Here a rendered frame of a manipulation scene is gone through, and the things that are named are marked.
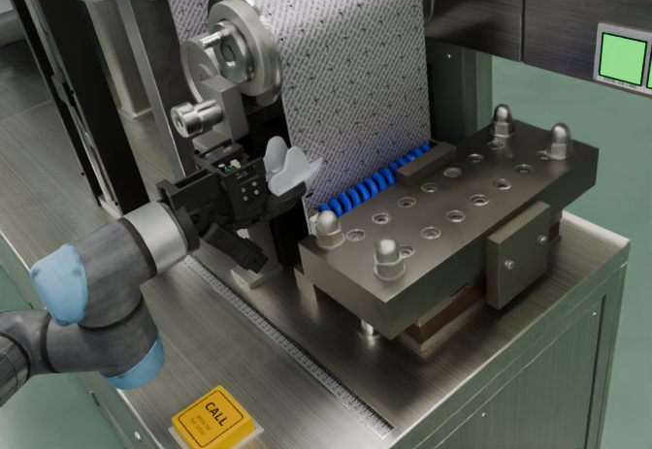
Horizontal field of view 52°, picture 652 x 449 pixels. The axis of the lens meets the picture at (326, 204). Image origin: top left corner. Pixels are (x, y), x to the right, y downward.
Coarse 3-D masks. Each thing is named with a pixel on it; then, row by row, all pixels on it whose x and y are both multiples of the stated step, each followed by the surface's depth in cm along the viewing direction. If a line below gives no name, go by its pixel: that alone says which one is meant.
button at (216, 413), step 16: (208, 400) 79; (224, 400) 79; (176, 416) 78; (192, 416) 78; (208, 416) 77; (224, 416) 77; (240, 416) 77; (192, 432) 76; (208, 432) 76; (224, 432) 75; (240, 432) 76; (192, 448) 75; (208, 448) 74; (224, 448) 75
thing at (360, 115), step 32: (416, 32) 89; (352, 64) 84; (384, 64) 87; (416, 64) 91; (288, 96) 79; (320, 96) 82; (352, 96) 86; (384, 96) 90; (416, 96) 94; (288, 128) 81; (320, 128) 84; (352, 128) 88; (384, 128) 92; (416, 128) 96; (352, 160) 90; (384, 160) 94; (320, 192) 89
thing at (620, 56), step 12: (612, 36) 77; (612, 48) 78; (624, 48) 77; (636, 48) 76; (612, 60) 79; (624, 60) 78; (636, 60) 76; (612, 72) 79; (624, 72) 78; (636, 72) 77
